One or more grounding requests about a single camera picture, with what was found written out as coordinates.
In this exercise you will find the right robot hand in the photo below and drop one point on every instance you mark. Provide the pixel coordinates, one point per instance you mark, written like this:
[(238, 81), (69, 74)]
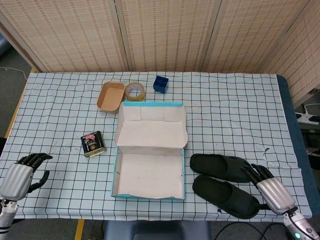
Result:
[(277, 195)]

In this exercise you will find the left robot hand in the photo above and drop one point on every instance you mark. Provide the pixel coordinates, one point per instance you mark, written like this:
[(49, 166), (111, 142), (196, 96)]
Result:
[(17, 180)]

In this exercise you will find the black rubber slipper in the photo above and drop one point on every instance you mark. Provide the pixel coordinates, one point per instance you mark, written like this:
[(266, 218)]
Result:
[(212, 165), (215, 192)]

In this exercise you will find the turquoise cardboard shoe box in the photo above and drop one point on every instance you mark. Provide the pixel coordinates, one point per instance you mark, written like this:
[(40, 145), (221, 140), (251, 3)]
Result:
[(150, 175)]

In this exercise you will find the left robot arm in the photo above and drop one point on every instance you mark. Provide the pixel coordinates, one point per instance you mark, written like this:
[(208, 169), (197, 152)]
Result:
[(6, 215)]

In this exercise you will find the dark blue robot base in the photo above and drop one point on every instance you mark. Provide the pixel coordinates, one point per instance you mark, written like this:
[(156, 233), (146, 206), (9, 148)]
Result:
[(150, 230)]

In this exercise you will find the blue plastic compartment box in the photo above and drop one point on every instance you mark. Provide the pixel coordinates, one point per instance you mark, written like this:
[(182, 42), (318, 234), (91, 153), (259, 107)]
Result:
[(160, 88)]

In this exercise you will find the black equipment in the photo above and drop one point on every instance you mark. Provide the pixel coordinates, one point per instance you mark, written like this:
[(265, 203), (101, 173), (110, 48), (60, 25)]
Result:
[(312, 140)]

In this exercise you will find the dark blue table pad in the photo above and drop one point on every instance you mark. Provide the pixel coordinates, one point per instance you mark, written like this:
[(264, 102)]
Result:
[(292, 120)]

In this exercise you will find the checked light blue tablecloth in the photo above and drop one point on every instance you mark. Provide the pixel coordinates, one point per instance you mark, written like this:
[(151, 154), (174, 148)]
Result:
[(62, 112)]

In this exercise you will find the white plastic stand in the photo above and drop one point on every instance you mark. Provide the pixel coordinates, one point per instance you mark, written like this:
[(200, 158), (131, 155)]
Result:
[(306, 117)]

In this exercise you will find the black luncheon meat can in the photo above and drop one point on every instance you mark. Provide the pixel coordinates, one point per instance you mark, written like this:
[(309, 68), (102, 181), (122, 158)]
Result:
[(92, 145)]

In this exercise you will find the brown paper food tray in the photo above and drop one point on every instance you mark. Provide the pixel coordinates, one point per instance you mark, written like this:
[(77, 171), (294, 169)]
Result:
[(110, 97)]

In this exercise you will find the clear packing tape roll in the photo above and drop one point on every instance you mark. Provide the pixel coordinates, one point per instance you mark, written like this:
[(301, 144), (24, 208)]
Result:
[(135, 98)]

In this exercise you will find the bamboo folding screen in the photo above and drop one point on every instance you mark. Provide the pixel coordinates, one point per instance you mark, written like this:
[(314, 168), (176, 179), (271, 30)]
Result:
[(75, 32)]

